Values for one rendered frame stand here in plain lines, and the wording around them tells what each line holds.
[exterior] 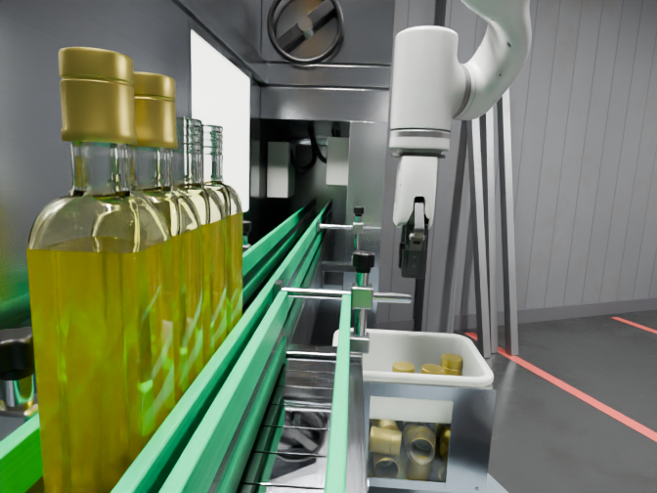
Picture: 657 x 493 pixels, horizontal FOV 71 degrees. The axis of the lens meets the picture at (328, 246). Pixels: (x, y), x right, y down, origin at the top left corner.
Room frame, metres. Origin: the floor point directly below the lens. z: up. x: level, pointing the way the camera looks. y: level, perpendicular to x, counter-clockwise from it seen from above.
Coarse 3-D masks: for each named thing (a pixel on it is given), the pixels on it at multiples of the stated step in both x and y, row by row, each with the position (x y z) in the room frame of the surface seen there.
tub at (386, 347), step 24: (336, 336) 0.70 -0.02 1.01; (384, 336) 0.74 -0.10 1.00; (408, 336) 0.73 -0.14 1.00; (432, 336) 0.73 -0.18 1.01; (456, 336) 0.73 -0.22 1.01; (384, 360) 0.73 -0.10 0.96; (408, 360) 0.73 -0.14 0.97; (432, 360) 0.73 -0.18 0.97; (480, 360) 0.63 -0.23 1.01; (456, 384) 0.57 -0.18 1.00; (480, 384) 0.57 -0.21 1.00
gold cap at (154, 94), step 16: (144, 80) 0.29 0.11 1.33; (160, 80) 0.29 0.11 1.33; (144, 96) 0.29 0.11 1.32; (160, 96) 0.29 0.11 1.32; (144, 112) 0.29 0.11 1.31; (160, 112) 0.29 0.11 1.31; (144, 128) 0.29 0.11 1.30; (160, 128) 0.29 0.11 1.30; (144, 144) 0.29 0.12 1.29; (160, 144) 0.29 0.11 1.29; (176, 144) 0.31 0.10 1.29
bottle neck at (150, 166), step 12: (132, 156) 0.29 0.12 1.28; (144, 156) 0.29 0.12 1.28; (156, 156) 0.29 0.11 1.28; (168, 156) 0.30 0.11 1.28; (132, 168) 0.29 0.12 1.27; (144, 168) 0.29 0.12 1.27; (156, 168) 0.29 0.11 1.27; (168, 168) 0.30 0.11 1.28; (132, 180) 0.29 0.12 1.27; (144, 180) 0.29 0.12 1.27; (156, 180) 0.29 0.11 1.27; (168, 180) 0.30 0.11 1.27
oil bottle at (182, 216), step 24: (144, 192) 0.29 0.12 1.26; (168, 192) 0.30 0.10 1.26; (168, 216) 0.28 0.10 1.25; (192, 216) 0.31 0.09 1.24; (192, 240) 0.30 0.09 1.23; (192, 264) 0.30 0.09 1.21; (192, 288) 0.30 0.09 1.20; (192, 312) 0.30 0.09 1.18; (192, 336) 0.30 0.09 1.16; (192, 360) 0.30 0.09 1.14
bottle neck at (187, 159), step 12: (180, 120) 0.35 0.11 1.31; (192, 120) 0.35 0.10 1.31; (180, 132) 0.35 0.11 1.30; (192, 132) 0.35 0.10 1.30; (180, 144) 0.35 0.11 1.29; (192, 144) 0.35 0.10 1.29; (180, 156) 0.35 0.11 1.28; (192, 156) 0.35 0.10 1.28; (180, 168) 0.35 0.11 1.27; (192, 168) 0.35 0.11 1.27; (180, 180) 0.35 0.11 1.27; (192, 180) 0.35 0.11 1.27
